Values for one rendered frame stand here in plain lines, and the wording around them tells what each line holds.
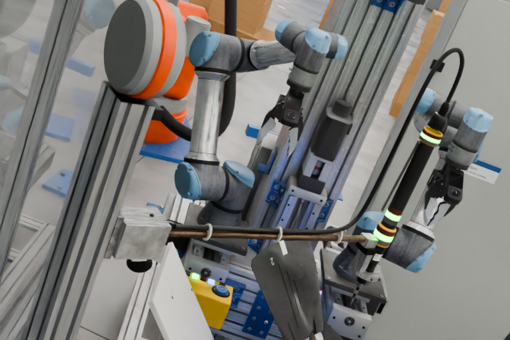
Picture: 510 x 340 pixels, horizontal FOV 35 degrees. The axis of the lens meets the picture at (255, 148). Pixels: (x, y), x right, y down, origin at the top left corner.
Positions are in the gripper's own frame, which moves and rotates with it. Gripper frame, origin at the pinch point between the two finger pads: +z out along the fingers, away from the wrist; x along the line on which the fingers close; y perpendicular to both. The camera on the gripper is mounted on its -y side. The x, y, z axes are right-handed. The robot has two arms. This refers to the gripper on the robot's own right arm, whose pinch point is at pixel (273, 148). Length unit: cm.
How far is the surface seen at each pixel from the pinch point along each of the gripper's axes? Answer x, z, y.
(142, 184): 44, 148, 267
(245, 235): 6, -7, -73
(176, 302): 13, 18, -65
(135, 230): 26, -9, -90
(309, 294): -15, 13, -51
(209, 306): 1.6, 43.6, -19.5
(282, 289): -8, 12, -55
